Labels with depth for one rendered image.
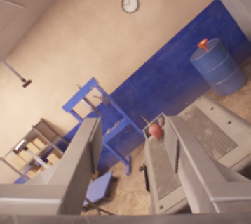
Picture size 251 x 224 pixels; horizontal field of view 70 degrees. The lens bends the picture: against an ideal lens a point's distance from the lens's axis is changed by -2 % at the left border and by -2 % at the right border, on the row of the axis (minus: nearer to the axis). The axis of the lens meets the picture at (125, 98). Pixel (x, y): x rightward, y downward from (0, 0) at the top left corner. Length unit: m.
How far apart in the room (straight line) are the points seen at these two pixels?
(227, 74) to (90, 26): 2.62
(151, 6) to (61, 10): 1.71
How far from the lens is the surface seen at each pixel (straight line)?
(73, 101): 3.54
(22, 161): 4.81
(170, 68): 3.87
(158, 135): 1.01
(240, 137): 0.73
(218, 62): 3.36
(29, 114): 4.62
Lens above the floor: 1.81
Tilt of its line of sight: 11 degrees down
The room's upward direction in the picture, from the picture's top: 44 degrees counter-clockwise
